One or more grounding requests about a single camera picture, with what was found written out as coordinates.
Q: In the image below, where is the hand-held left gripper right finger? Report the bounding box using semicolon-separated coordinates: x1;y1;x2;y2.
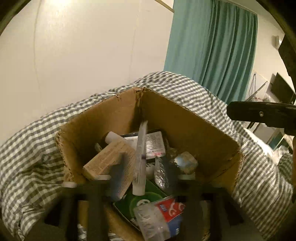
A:
154;157;244;241

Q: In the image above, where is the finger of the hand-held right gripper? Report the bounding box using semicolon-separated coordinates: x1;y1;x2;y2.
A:
227;101;296;136
278;35;296;79

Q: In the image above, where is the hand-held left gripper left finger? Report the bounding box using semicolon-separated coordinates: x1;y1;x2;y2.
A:
25;152;133;241

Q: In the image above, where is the beige cardboard carton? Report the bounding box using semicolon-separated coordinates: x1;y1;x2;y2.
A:
83;138;137;181

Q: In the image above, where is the clear plastic wrapper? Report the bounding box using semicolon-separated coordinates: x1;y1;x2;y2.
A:
166;148;199;175

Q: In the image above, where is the white tube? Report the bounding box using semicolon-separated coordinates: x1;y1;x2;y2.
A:
132;120;149;195

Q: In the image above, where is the green and white box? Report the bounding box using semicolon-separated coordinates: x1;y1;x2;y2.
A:
113;178;169;232

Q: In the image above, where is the dark packet with barcode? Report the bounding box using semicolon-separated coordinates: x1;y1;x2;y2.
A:
120;130;167;160

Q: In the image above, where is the small white bottle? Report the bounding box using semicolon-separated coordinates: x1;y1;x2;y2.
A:
105;131;124;146

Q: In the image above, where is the brown cardboard box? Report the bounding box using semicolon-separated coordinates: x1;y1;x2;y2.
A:
55;86;244;241

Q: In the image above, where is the white bed sheet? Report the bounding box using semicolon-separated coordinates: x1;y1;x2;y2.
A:
243;128;281;164

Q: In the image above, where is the black television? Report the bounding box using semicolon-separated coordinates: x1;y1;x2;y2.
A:
271;72;296;105

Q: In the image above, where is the green curtain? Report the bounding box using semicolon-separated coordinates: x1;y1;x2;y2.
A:
163;0;258;105

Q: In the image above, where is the grey checked duvet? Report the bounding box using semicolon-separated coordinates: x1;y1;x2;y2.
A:
0;71;296;241

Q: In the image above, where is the black wall cable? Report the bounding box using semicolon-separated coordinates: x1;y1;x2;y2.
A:
248;72;271;99

